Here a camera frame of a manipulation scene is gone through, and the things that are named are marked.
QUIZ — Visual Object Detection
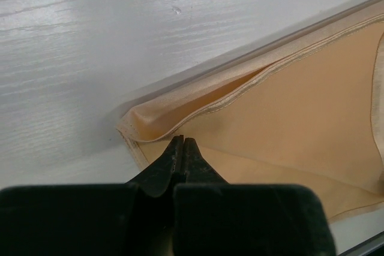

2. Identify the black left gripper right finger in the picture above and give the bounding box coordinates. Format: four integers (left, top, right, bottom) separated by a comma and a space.
173, 138, 335, 255

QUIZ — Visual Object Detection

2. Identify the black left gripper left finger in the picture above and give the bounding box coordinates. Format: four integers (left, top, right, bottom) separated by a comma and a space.
1, 136, 184, 255

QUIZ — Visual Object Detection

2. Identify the beige cloth napkin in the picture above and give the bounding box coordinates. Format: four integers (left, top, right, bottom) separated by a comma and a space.
117, 14, 383, 221

